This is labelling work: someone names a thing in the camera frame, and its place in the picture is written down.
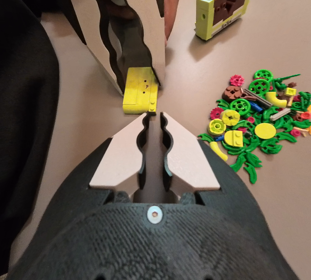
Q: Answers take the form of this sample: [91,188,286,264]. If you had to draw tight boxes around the lime and brown toy panel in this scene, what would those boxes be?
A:
[122,66,161,116]

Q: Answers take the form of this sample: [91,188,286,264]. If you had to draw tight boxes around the person's left hand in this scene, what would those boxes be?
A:
[107,0,181,47]

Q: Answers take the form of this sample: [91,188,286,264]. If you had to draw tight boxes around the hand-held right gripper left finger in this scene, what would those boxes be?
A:
[89,112,150,196]

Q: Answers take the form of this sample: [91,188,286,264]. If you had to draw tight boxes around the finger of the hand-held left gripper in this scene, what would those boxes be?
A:
[69,0,127,97]
[123,0,167,86]

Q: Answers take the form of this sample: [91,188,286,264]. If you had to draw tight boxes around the pile of small toy pieces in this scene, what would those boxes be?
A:
[197,68,311,185]

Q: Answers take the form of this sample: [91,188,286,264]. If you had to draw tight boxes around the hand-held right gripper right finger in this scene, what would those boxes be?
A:
[160,112,221,197]

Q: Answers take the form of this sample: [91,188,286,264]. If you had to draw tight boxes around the lime toy brick pot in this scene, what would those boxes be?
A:
[194,0,259,41]

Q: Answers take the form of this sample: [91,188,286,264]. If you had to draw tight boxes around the person's black jacket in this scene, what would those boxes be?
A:
[0,0,60,264]

